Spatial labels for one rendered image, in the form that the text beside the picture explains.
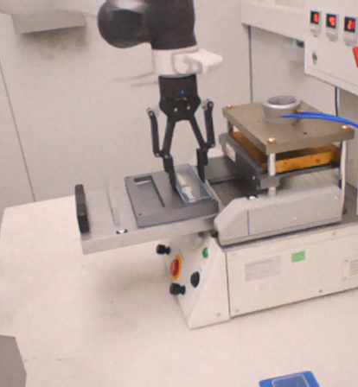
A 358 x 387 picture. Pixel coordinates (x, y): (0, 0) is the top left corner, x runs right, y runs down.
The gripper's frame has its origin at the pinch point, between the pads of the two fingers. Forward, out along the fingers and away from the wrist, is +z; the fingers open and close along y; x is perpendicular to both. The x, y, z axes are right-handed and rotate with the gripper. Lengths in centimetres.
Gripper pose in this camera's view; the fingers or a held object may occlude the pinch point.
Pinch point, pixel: (186, 169)
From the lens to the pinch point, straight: 102.6
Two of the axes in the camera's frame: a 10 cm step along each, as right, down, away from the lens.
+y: -9.7, 1.8, -1.6
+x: 2.2, 4.1, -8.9
